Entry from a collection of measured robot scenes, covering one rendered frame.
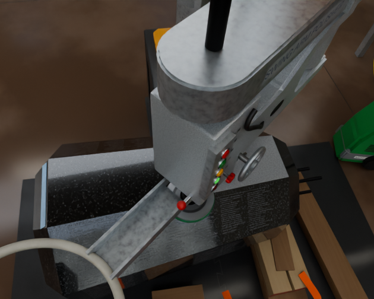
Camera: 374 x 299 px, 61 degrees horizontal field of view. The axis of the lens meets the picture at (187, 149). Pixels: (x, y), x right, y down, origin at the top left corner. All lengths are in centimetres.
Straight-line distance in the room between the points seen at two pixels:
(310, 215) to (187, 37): 187
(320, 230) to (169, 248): 120
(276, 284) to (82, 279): 109
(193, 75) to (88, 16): 313
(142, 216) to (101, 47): 241
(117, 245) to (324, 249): 156
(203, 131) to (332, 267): 174
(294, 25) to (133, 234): 80
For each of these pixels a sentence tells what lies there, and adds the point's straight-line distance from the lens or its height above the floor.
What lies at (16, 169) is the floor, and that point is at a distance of 269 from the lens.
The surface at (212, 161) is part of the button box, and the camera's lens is 79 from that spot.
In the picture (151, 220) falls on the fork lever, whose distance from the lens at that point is 115.
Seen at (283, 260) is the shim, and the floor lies 22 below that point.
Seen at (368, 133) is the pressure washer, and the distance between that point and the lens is 259.
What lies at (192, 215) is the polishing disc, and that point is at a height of 88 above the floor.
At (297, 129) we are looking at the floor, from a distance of 287.
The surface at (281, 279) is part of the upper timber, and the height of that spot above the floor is 21.
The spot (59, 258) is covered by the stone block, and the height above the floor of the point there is 71.
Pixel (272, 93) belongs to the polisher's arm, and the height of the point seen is 140.
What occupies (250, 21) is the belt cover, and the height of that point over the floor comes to 169.
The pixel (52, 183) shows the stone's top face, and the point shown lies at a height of 82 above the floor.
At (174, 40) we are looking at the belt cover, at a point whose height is 169.
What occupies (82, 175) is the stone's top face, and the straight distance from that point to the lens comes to 155.
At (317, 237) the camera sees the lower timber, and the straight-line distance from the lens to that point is 237.
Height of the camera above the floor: 216
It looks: 58 degrees down
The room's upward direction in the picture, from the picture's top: 6 degrees clockwise
